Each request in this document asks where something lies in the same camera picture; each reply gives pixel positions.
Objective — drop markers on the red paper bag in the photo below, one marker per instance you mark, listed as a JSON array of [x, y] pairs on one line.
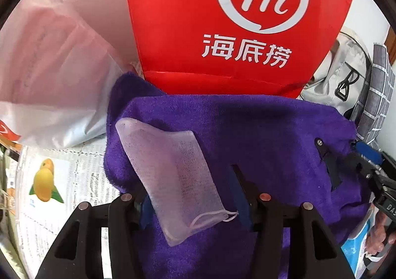
[[185, 12]]

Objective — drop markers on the person's right hand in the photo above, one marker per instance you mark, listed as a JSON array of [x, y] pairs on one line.
[[382, 235]]

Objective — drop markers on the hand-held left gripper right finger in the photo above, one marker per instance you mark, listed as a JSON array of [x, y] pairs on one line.
[[240, 207]]

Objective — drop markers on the purple towel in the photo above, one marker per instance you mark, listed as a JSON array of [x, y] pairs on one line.
[[272, 130]]

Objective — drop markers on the white mesh soap bag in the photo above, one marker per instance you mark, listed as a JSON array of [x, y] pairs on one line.
[[173, 173]]

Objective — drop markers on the blue wipes packet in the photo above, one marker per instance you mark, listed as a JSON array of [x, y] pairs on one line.
[[355, 246]]

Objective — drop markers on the grey backpack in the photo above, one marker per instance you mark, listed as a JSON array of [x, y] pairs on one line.
[[335, 80]]

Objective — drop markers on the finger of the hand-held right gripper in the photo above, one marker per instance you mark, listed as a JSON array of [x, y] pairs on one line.
[[331, 164], [368, 151]]

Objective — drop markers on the fruit print bed sheet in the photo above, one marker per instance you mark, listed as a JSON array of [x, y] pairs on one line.
[[77, 173]]

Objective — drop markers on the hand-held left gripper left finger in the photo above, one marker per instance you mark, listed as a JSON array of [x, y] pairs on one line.
[[145, 217]]

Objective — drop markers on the grey checked cushion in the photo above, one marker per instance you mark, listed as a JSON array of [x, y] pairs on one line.
[[376, 90]]

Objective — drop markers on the white plastic shopping bag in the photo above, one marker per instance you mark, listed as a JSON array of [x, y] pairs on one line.
[[55, 65]]

